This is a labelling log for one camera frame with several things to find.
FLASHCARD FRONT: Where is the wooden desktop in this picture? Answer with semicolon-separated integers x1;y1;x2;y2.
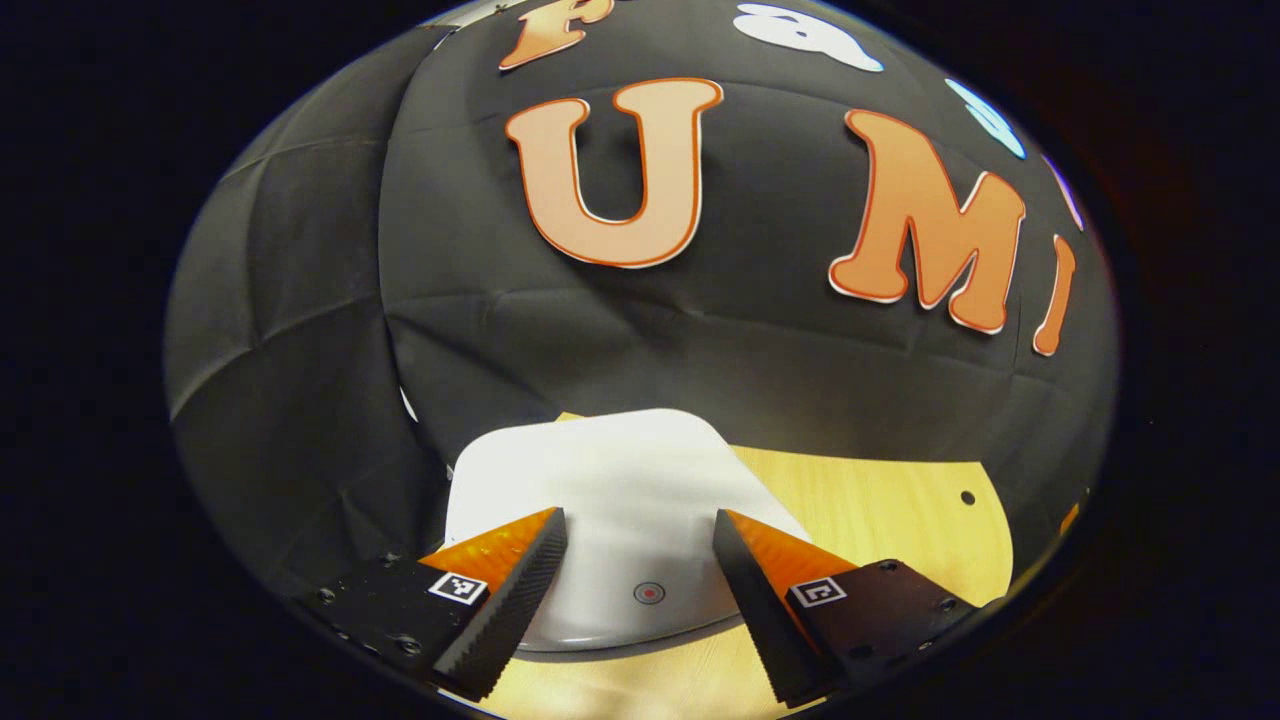
470;412;1014;720

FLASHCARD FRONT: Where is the black backdrop cloth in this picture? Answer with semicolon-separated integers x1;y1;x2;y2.
165;0;1119;601

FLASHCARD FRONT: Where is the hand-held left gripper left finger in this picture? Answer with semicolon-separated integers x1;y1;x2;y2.
300;507;568;703

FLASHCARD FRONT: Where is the white desktop garbage bin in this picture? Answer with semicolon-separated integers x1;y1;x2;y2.
443;408;813;653

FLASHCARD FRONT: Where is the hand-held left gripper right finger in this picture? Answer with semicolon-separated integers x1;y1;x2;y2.
713;509;981;709

